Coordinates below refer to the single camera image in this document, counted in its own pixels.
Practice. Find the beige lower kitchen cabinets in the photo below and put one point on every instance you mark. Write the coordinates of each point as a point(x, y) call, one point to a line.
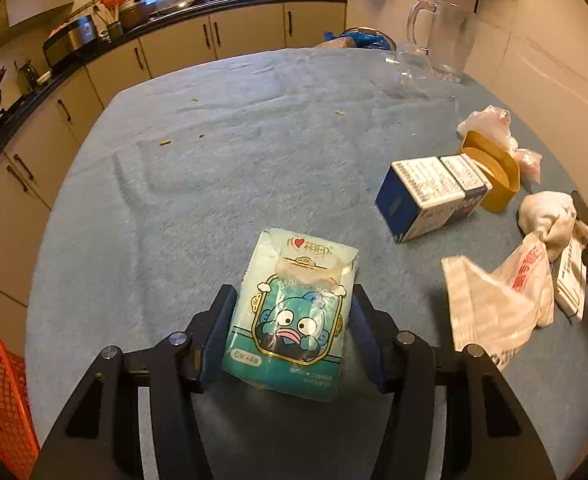
point(39, 142)

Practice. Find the black kitchen countertop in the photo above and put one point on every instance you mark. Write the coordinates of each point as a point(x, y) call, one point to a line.
point(98, 45)

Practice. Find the white cloth ball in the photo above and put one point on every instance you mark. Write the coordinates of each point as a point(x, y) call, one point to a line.
point(552, 216)

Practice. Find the teal cartoon tissue pack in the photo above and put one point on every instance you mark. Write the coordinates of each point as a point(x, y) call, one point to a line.
point(288, 326)

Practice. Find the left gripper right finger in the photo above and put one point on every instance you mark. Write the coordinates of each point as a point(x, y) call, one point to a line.
point(488, 433)

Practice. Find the pink knotted plastic bag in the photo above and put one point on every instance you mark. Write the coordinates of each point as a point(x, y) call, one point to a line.
point(494, 123)

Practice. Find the yellow square plastic lid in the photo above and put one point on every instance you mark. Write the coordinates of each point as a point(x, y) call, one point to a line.
point(498, 166)

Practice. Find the blue white carton box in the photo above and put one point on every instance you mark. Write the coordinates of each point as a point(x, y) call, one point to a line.
point(422, 195)

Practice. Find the silver rice cooker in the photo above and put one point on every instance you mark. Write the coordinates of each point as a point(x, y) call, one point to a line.
point(69, 39)

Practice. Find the red plastic mesh basket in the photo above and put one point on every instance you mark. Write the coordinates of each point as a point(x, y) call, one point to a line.
point(19, 447)

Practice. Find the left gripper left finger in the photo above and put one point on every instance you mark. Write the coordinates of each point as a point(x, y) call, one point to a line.
point(96, 435)

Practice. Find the white striped snack bag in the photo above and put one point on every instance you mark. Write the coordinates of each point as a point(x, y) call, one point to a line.
point(499, 310)

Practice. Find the blue plastic bag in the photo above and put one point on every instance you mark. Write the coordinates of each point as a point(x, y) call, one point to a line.
point(360, 37)

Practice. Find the clear glass pitcher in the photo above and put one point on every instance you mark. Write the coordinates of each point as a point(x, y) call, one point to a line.
point(450, 38)

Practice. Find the clear plastic wrap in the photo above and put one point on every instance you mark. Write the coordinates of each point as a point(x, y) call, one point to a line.
point(407, 75)

